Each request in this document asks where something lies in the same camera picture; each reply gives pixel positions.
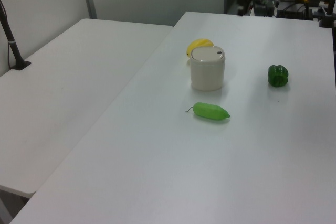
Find yellow toy banana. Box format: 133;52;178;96
186;38;215;58

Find dark green toy bell pepper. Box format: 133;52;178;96
267;65;289;88

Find light green toy cucumber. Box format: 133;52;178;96
185;102;231;120

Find black camera clamp stand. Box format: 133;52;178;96
318;0;336;28

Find black pole with clamp base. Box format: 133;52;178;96
0;0;32;71

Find beige mini garbage bin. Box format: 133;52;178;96
190;46;226;92

